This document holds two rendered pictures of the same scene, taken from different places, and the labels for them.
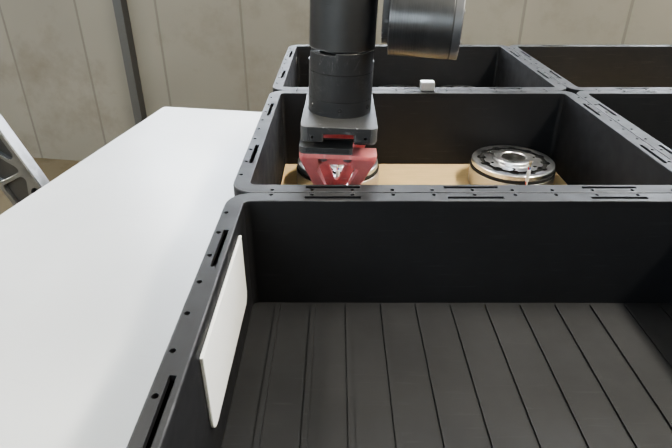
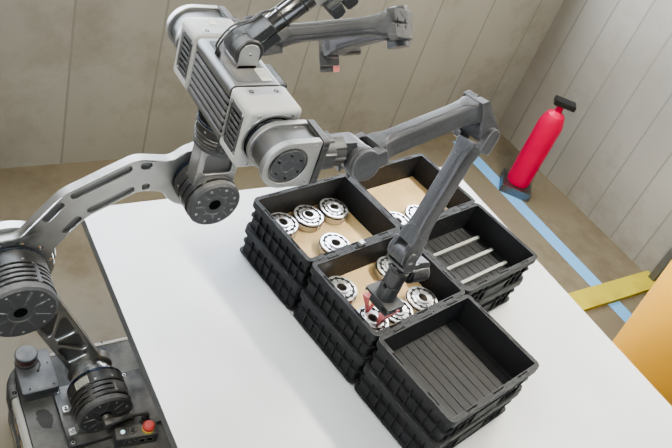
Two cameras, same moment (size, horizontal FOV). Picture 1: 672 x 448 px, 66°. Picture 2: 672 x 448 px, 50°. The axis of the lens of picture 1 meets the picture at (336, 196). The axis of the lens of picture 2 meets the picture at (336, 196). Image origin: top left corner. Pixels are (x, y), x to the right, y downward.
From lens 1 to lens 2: 179 cm
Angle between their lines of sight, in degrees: 45
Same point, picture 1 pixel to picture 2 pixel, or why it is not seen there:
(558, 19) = not seen: hidden behind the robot
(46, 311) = (248, 392)
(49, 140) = not seen: outside the picture
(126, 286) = (262, 367)
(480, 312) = (421, 341)
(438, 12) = (424, 275)
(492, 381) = (436, 362)
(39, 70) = not seen: outside the picture
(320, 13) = (397, 281)
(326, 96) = (390, 298)
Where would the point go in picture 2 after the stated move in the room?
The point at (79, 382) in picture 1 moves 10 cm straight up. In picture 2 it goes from (298, 411) to (308, 389)
